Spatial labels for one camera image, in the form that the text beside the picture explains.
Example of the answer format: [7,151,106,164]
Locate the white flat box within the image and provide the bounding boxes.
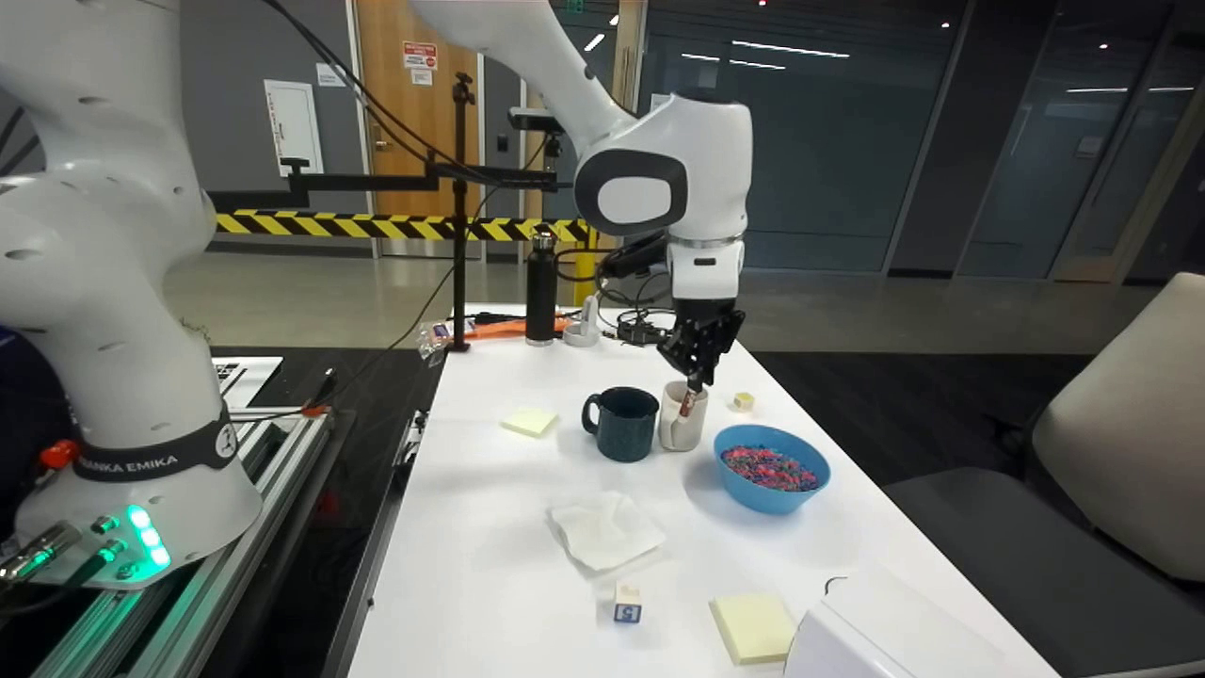
[785,567,1066,678]

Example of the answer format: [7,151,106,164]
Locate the colourful candies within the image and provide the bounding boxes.
[725,441,825,492]

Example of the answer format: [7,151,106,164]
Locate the red white door sign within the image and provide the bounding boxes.
[398,41,446,90]

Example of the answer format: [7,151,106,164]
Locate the blue bowl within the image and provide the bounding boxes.
[712,420,836,518]

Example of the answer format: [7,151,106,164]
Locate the grey chair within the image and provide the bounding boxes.
[892,268,1205,678]

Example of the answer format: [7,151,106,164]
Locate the black camera stand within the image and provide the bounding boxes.
[204,67,568,352]

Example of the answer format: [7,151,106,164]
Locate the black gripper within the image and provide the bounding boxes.
[661,295,745,391]

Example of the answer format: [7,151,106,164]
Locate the black water bottle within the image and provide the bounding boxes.
[523,227,563,342]

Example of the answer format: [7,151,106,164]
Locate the red stop button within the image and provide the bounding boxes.
[34,435,82,479]

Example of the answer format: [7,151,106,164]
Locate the small white cube box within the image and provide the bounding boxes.
[612,583,648,627]

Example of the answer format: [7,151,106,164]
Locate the large yellow sticky pad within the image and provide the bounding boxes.
[708,590,801,667]

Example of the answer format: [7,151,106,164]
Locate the white paper napkin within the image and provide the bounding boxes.
[548,485,671,578]

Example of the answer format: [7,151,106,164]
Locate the black cable bundle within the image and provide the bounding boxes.
[599,268,683,350]

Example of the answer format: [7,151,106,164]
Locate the white wall panel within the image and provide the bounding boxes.
[260,74,328,179]

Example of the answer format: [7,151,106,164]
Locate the cream white cup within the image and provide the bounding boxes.
[661,375,712,455]

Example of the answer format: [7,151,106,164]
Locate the small yellow sticky pad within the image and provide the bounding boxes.
[501,401,563,441]

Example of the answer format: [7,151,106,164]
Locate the orange handled tool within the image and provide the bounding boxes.
[466,316,534,342]

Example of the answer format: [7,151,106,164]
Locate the yellow post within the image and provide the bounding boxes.
[572,243,604,307]

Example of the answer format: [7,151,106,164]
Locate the dark teal mug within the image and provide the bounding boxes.
[579,385,662,467]

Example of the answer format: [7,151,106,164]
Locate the yellow black hazard bar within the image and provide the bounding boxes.
[208,205,604,247]

